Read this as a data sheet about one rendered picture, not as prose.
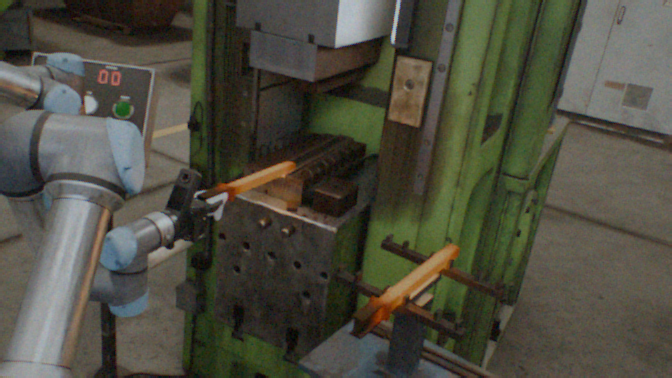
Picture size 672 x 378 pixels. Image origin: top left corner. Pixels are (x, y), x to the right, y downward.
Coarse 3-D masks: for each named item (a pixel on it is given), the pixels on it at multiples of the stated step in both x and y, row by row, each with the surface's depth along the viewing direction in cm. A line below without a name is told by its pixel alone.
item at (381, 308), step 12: (444, 252) 149; (456, 252) 152; (432, 264) 143; (444, 264) 147; (408, 276) 137; (420, 276) 138; (432, 276) 143; (396, 288) 132; (408, 288) 133; (372, 300) 125; (384, 300) 127; (396, 300) 129; (360, 312) 121; (372, 312) 121; (384, 312) 125; (360, 324) 119; (372, 324) 124; (360, 336) 120
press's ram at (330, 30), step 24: (240, 0) 164; (264, 0) 161; (288, 0) 157; (312, 0) 154; (336, 0) 151; (360, 0) 161; (384, 0) 174; (240, 24) 166; (264, 24) 163; (288, 24) 159; (312, 24) 156; (336, 24) 153; (360, 24) 165; (384, 24) 179
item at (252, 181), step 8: (272, 168) 172; (280, 168) 173; (288, 168) 176; (248, 176) 163; (256, 176) 164; (264, 176) 165; (272, 176) 169; (280, 176) 173; (224, 184) 153; (232, 184) 156; (240, 184) 157; (248, 184) 159; (256, 184) 163; (208, 192) 147; (216, 192) 148; (224, 192) 150; (232, 192) 152; (240, 192) 157; (200, 200) 145; (232, 200) 153
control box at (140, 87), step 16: (32, 64) 181; (96, 64) 181; (112, 64) 181; (96, 80) 180; (128, 80) 181; (144, 80) 181; (160, 80) 187; (96, 96) 180; (112, 96) 180; (128, 96) 180; (144, 96) 180; (96, 112) 179; (112, 112) 179; (144, 112) 180; (144, 128) 179; (144, 144) 180
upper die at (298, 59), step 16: (256, 32) 165; (256, 48) 166; (272, 48) 164; (288, 48) 162; (304, 48) 159; (320, 48) 159; (336, 48) 167; (352, 48) 176; (368, 48) 186; (256, 64) 168; (272, 64) 165; (288, 64) 163; (304, 64) 161; (320, 64) 162; (336, 64) 170; (352, 64) 179
